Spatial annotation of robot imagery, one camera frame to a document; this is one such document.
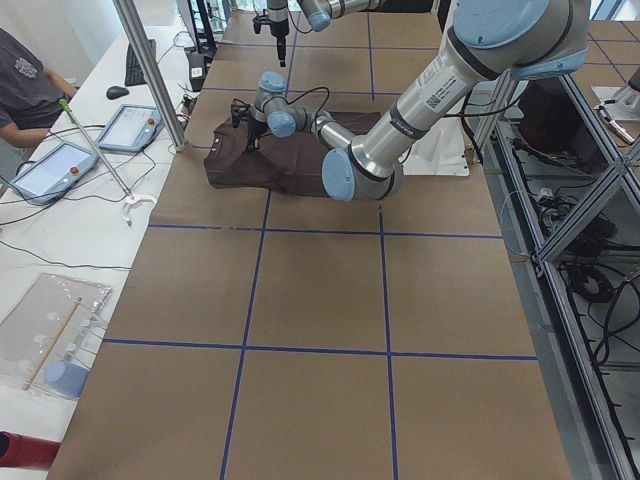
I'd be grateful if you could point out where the black keyboard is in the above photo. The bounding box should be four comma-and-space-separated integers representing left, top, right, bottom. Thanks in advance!
124, 44, 146, 87

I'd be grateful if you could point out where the aluminium side rail frame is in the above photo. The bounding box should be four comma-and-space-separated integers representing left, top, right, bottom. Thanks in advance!
464, 60, 639, 479

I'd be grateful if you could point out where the black computer mouse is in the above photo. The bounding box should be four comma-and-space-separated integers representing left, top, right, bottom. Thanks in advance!
105, 86, 129, 100

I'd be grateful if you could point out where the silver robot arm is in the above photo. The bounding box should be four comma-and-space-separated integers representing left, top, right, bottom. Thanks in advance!
252, 0, 452, 67
246, 1, 590, 202

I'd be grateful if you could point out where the dark brown t-shirt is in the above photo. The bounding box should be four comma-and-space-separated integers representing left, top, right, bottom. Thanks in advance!
204, 117, 404, 202

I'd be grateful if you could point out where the near teach pendant tablet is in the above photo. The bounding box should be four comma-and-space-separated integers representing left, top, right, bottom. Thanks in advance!
9, 142, 98, 205

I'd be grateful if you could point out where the clear plastic sheet bag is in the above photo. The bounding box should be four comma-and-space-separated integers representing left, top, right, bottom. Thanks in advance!
1, 273, 112, 400

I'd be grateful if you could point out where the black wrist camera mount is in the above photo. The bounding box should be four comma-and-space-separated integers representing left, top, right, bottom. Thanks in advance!
252, 13, 272, 35
230, 98, 252, 128

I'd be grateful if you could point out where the seated person grey shirt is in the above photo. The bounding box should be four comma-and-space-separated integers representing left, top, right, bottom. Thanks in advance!
1, 29, 77, 149

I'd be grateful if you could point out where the teach pendant tablet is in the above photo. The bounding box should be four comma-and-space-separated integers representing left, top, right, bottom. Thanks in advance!
9, 142, 98, 205
96, 104, 162, 154

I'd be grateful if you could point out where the aluminium frame post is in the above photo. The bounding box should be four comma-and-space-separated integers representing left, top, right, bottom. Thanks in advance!
113, 0, 187, 152

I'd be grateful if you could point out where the metal rod green handle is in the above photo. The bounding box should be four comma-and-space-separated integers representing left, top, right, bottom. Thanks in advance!
58, 98, 134, 200

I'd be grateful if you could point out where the white plastic hook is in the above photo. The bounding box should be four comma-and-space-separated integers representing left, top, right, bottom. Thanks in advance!
121, 193, 157, 227

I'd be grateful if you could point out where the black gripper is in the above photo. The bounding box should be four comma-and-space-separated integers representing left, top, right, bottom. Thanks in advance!
272, 15, 290, 67
246, 115, 267, 151

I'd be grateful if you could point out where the red cylinder object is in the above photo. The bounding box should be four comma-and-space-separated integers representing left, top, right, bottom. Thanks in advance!
1, 431, 61, 471

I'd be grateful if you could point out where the wooden stick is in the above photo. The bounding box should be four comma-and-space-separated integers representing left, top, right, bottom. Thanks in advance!
21, 297, 82, 391

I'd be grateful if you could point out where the light blue cup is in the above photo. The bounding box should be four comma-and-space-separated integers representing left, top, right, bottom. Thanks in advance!
44, 361, 89, 399

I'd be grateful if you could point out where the far teach pendant tablet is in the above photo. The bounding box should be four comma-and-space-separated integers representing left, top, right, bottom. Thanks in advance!
96, 104, 162, 154

